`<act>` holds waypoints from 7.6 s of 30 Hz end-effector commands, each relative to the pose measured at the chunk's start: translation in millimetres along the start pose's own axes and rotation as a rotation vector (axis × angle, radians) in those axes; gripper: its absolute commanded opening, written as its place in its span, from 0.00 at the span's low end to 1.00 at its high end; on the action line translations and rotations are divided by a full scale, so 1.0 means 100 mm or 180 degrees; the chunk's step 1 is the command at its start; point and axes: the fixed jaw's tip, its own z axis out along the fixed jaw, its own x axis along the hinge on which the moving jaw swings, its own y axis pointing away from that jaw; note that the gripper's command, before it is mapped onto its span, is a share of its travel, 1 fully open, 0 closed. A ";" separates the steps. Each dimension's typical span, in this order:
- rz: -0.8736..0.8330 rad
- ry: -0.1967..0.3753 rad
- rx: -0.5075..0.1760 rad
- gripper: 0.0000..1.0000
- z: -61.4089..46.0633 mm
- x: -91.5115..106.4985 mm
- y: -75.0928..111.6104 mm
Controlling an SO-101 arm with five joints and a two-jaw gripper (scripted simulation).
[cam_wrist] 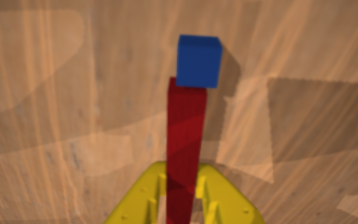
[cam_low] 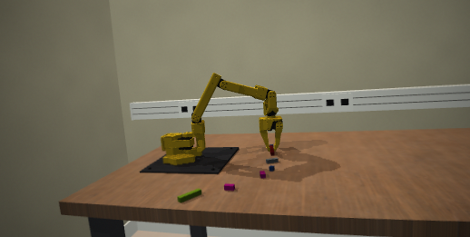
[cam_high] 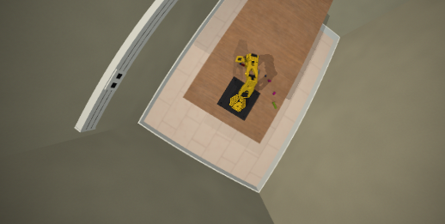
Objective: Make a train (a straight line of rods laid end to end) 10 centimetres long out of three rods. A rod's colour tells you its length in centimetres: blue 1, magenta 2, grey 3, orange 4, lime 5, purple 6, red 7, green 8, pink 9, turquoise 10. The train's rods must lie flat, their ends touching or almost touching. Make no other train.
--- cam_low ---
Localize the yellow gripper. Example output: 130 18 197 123
259 115 283 152

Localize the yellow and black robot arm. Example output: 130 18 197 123
162 73 279 165

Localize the lime green rectangular rod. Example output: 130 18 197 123
178 188 201 203

